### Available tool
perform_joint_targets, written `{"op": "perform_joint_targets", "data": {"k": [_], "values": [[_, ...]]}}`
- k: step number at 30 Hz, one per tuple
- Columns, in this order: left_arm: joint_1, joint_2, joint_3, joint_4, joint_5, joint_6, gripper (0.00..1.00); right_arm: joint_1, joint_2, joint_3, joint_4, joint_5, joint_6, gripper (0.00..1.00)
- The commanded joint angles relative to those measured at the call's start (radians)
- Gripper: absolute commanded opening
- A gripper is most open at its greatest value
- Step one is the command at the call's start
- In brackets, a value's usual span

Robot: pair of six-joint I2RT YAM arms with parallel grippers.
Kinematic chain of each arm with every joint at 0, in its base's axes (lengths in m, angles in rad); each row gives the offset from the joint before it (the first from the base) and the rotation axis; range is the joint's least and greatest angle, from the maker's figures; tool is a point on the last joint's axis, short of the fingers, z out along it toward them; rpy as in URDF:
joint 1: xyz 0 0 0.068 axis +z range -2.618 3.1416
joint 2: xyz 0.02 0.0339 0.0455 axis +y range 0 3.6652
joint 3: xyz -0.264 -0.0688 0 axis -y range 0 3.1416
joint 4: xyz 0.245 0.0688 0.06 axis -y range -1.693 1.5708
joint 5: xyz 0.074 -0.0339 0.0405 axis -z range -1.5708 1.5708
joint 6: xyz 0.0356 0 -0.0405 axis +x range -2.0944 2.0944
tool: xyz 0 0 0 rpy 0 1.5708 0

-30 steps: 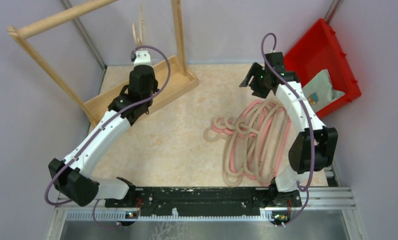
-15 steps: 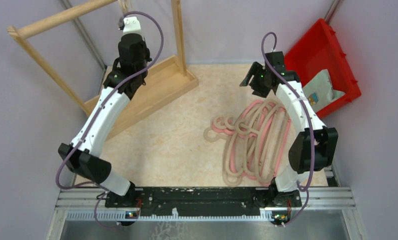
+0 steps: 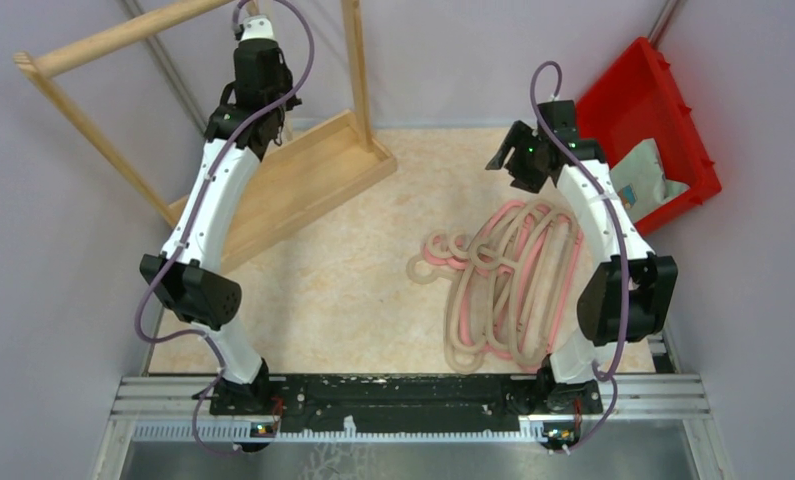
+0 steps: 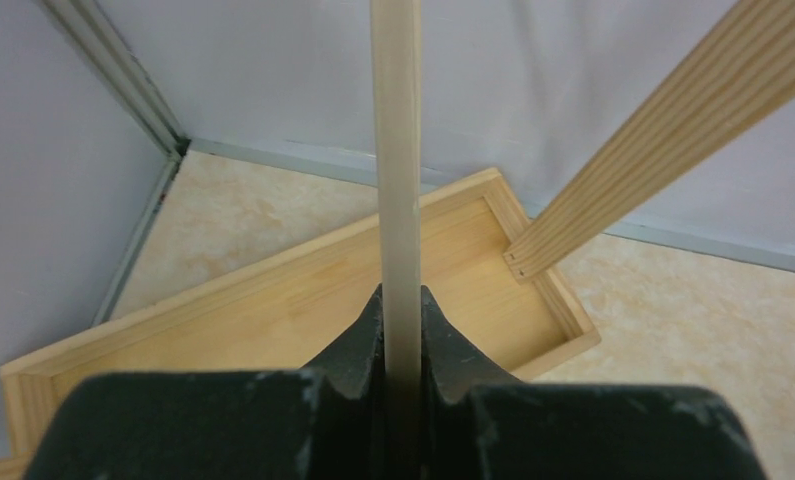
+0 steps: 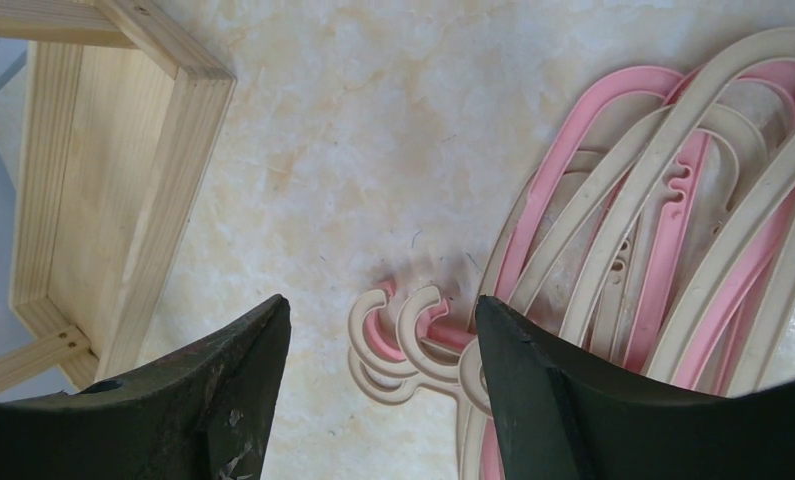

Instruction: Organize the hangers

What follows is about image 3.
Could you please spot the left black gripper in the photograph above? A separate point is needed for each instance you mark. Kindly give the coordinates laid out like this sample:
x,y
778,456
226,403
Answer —
x,y
284,76

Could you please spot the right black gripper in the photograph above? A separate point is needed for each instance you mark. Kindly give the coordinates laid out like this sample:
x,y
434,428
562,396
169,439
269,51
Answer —
x,y
519,135

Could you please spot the beige plastic hanger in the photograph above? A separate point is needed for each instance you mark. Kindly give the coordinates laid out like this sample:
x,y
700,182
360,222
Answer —
x,y
266,8

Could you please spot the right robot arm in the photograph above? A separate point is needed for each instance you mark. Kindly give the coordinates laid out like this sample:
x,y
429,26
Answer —
x,y
628,294

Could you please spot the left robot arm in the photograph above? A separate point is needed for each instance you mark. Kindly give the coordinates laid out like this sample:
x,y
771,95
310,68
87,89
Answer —
x,y
185,275

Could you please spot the wooden hanger rack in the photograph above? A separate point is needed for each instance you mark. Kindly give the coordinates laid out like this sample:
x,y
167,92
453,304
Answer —
x,y
297,183

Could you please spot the red plastic bin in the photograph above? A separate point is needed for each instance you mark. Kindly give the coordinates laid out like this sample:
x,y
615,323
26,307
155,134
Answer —
x,y
637,98

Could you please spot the printed cloth in bin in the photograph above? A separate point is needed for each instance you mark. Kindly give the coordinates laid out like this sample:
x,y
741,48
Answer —
x,y
641,183

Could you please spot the pink hanger in pile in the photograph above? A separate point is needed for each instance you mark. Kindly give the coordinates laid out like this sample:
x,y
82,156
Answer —
x,y
466,311

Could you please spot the beige hanger pile front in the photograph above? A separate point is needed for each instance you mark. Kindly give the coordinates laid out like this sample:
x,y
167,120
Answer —
x,y
496,311

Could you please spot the black base bar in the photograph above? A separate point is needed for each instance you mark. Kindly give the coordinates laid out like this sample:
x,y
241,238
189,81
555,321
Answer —
x,y
407,404

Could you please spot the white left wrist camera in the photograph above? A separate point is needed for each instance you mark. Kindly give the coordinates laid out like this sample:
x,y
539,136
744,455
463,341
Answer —
x,y
257,27

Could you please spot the aluminium rail frame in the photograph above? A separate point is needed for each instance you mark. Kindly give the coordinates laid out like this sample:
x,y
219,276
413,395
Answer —
x,y
653,426

